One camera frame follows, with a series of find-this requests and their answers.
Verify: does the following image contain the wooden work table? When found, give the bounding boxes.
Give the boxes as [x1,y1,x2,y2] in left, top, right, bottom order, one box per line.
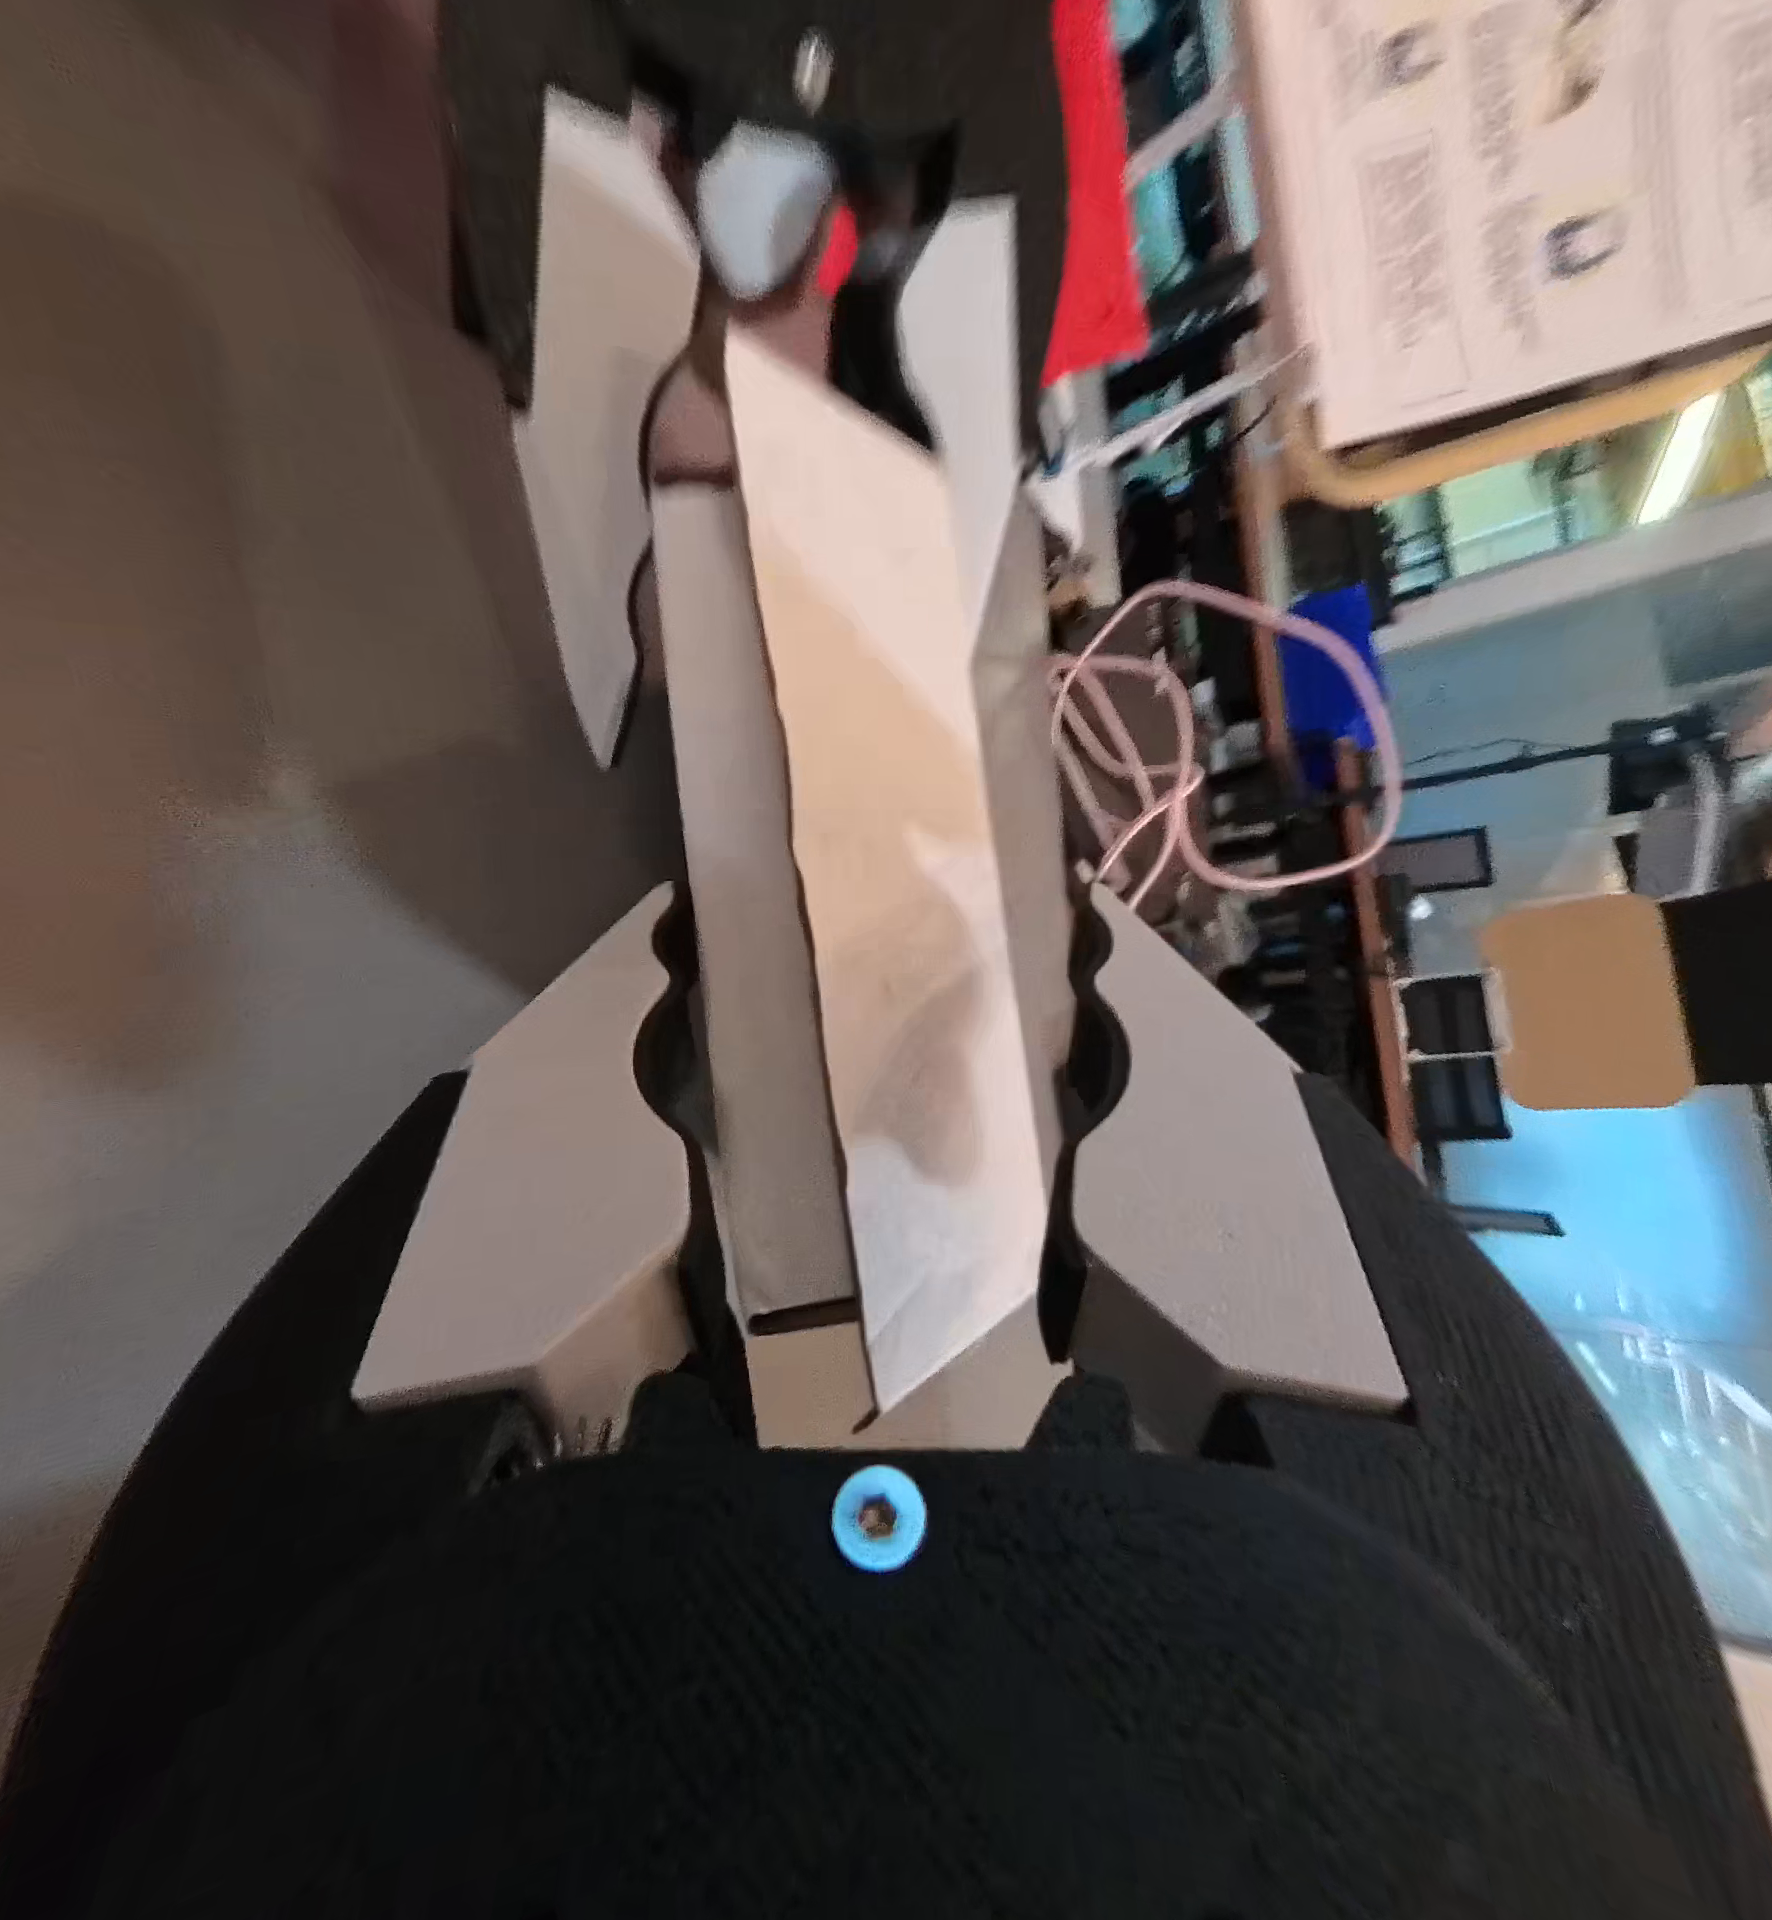
[1229,433,1435,1187]

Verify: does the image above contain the red plastic bin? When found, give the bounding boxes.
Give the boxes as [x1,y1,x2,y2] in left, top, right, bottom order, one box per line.
[1041,0,1150,378]

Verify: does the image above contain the tan rounded board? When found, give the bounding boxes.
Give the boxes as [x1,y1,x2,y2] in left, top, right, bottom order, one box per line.
[1477,893,1698,1111]

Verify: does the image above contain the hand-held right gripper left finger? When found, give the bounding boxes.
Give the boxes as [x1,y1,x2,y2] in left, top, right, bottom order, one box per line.
[350,882,724,1427]

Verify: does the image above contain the printed instruction sheet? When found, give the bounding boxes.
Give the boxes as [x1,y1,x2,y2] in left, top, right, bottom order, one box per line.
[1237,0,1772,452]

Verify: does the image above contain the black flat panel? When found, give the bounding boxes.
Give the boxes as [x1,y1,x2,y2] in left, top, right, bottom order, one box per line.
[1665,862,1772,1085]

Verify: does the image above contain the instruction sheet on board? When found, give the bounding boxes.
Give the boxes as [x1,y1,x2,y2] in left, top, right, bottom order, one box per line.
[1276,306,1772,503]

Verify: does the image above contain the pink braided cable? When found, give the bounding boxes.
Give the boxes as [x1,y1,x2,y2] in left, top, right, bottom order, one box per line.
[1048,582,1405,902]

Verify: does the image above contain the white cardboard mailer box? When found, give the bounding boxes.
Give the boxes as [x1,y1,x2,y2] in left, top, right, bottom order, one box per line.
[649,322,1076,1450]

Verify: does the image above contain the blue plastic bin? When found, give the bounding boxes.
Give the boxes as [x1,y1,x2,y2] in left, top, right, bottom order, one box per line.
[1272,583,1396,752]

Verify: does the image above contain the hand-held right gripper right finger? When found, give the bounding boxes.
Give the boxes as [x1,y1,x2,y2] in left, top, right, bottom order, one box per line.
[1037,882,1415,1453]

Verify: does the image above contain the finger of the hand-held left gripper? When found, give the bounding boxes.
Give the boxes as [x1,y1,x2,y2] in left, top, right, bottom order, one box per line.
[507,85,838,769]
[897,192,1029,467]

